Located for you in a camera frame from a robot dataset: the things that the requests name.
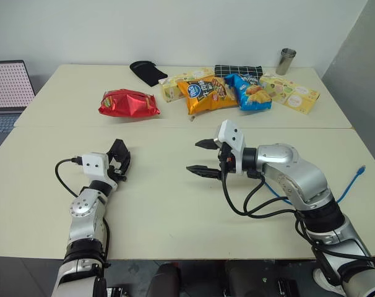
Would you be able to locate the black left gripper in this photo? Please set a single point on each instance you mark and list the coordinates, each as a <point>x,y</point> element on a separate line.
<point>117,174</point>

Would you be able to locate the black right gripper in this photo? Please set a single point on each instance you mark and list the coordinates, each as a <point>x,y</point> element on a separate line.
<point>227,162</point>

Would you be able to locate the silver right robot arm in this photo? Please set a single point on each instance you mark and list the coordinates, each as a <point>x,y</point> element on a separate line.
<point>302,176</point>

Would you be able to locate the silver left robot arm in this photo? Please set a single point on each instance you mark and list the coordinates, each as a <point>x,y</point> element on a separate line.
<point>82,210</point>

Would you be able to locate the yellow box with torn flap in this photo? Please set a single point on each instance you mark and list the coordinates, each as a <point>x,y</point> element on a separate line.
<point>172,89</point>

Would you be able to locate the yellow printed carton box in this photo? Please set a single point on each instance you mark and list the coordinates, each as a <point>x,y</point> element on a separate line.
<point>291,92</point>

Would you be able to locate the red snack bag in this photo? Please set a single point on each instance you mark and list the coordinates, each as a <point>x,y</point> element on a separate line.
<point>128,103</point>

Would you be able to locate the orange chip bag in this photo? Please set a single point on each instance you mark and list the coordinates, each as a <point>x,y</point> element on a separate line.
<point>206,97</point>

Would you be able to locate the blue chip bag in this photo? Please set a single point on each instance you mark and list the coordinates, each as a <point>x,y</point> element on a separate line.
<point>252,92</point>

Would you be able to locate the black fabric pouch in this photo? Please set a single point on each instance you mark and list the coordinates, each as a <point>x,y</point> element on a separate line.
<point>147,72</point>

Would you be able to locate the black checked cloth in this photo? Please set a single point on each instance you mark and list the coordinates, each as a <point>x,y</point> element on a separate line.
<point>237,70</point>

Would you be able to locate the stainless steel cup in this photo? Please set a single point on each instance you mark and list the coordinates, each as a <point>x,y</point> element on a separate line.
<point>285,63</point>

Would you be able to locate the grey laptop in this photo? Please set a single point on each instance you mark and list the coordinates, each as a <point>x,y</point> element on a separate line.
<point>6,89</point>

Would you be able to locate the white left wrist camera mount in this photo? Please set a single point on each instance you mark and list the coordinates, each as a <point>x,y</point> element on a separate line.
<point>94,164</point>

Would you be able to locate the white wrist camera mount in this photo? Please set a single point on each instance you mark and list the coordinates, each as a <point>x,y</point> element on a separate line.
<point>232,134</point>
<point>94,164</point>

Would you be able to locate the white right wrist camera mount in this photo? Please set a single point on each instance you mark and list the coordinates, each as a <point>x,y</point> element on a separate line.
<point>232,134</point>

